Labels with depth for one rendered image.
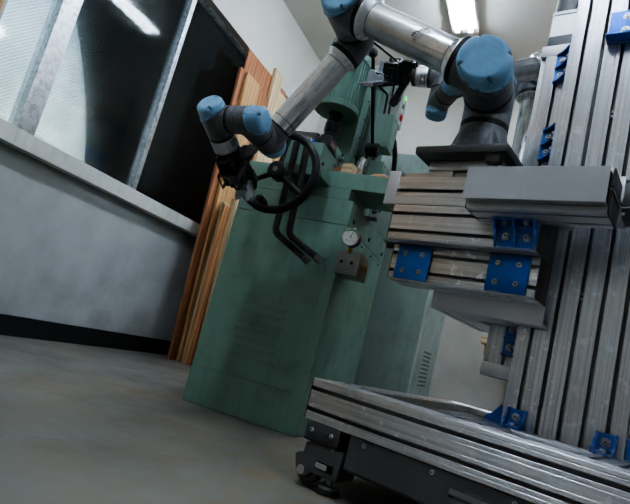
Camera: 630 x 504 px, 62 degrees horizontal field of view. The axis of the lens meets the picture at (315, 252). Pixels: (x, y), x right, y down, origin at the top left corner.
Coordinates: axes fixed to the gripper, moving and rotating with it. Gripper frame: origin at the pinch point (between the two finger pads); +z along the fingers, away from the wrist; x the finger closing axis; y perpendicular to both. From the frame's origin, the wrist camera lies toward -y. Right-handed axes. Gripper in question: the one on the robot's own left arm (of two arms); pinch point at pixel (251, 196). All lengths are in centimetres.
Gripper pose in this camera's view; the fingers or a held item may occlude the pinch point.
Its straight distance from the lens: 168.8
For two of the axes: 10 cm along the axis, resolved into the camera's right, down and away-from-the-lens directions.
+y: -3.4, 7.3, -6.0
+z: 2.1, 6.8, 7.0
